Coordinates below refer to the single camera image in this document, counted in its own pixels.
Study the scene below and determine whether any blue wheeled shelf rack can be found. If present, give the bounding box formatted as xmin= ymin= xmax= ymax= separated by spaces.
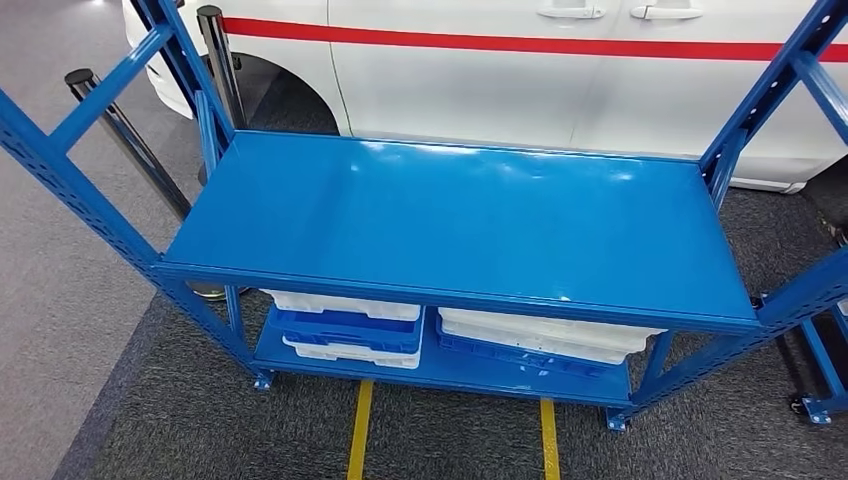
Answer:
xmin=784 ymin=298 xmax=848 ymax=427

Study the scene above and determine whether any yellow floor tape square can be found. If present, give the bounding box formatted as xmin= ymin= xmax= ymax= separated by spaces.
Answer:
xmin=346 ymin=379 xmax=562 ymax=480

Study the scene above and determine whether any blue metal shelf rack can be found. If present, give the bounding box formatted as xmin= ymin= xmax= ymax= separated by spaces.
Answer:
xmin=0 ymin=0 xmax=848 ymax=433

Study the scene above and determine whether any white car with red stripe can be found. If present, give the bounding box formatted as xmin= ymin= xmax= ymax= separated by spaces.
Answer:
xmin=121 ymin=0 xmax=848 ymax=195

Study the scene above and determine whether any blue plastic bin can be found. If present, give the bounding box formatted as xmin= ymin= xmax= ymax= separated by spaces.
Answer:
xmin=435 ymin=316 xmax=607 ymax=380
xmin=266 ymin=304 xmax=426 ymax=355

